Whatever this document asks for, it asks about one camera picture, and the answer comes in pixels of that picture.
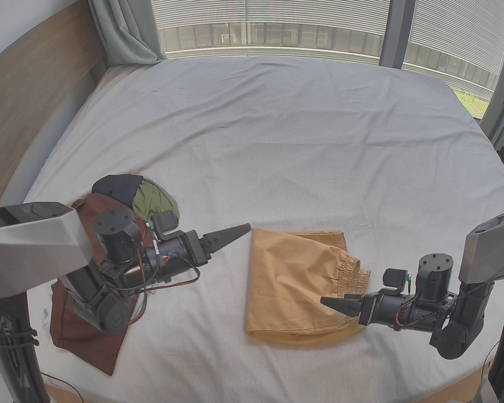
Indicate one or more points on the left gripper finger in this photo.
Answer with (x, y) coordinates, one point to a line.
(218, 245)
(224, 233)

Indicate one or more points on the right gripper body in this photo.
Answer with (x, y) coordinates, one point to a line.
(380, 309)

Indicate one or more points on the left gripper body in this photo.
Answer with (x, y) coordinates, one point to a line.
(180, 252)

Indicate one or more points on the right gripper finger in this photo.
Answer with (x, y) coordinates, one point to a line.
(346, 304)
(352, 318)

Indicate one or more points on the tan shorts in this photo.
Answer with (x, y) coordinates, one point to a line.
(289, 283)

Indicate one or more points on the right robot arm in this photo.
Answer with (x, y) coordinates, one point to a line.
(478, 275)

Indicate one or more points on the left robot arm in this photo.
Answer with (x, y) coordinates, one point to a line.
(29, 246)

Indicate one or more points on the green garment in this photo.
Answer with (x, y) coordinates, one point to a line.
(157, 200)

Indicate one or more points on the black garment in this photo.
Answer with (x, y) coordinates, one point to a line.
(115, 187)

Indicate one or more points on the bed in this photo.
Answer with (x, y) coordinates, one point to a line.
(298, 141)

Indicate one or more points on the brown garment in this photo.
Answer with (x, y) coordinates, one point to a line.
(84, 342)

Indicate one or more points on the window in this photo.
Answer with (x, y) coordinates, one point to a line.
(277, 6)

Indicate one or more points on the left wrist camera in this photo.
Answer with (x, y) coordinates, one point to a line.
(166, 223)

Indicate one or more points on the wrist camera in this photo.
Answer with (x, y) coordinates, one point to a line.
(394, 279)
(166, 223)

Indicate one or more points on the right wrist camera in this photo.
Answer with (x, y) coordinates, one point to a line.
(394, 279)

